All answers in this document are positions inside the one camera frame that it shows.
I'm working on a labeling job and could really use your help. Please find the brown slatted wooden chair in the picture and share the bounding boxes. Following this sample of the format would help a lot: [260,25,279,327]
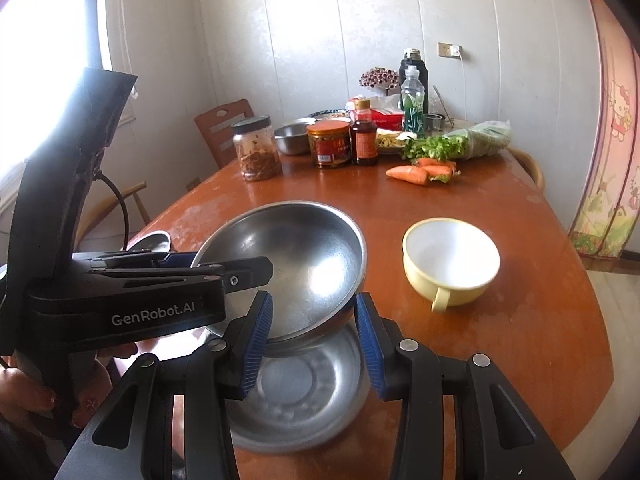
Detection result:
[194,99,254,169]

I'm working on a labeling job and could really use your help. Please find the dark sauce bottle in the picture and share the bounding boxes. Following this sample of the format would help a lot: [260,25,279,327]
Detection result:
[352,99,378,166]

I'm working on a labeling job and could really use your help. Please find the clear jar black lid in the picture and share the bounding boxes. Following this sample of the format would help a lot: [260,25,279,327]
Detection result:
[231,115,282,182]

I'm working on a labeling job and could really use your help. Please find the large steel bowl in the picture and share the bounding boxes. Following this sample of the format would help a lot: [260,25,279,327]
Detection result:
[192,200,367,356]

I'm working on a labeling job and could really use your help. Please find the person's hand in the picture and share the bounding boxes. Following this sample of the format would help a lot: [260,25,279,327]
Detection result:
[0,341,139,430]

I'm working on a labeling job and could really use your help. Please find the round steel pan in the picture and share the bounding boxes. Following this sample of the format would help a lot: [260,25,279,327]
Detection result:
[128,231,171,252]

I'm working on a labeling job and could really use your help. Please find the low wall socket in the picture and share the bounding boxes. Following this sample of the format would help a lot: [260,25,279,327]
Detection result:
[186,178,201,192]

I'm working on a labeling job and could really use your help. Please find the curved-back dark-seat chair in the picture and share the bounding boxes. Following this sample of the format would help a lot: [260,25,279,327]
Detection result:
[75,180,151,249]

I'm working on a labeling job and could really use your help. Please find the clear bottle green contents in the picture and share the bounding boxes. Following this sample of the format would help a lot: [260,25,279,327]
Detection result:
[400,65,425,136]

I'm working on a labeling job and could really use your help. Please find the yellow white ceramic bowl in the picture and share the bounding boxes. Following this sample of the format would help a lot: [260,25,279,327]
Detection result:
[401,218,501,312]

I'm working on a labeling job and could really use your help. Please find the carrot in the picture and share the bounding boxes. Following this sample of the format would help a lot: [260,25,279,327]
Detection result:
[414,157,460,183]
[385,165,430,186]

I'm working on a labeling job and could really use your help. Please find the black thermos flask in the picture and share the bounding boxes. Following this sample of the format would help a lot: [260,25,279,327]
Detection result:
[398,49,428,115]

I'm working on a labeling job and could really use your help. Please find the black cable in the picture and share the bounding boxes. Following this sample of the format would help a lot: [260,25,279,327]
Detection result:
[94,171,132,252]

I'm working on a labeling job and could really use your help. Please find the small dish of food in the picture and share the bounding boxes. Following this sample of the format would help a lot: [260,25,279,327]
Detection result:
[375,128,418,155]

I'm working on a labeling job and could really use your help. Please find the wooden chair far side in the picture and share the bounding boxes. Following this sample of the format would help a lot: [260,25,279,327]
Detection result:
[509,148,546,192]

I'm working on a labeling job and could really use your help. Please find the wall power outlet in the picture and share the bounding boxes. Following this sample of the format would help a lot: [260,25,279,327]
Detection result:
[437,42,462,60]

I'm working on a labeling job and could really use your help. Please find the steel basin behind jars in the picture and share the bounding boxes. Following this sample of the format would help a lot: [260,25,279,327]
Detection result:
[274,124,310,156]

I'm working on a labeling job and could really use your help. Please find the bag of green vegetables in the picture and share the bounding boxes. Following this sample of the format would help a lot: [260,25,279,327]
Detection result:
[401,120,512,162]

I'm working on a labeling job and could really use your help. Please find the red-label sauce jar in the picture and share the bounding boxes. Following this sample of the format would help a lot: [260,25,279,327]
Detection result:
[307,119,352,169]

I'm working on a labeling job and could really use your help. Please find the hello kitty curtain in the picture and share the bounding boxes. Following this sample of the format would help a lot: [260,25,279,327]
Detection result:
[570,0,639,260]

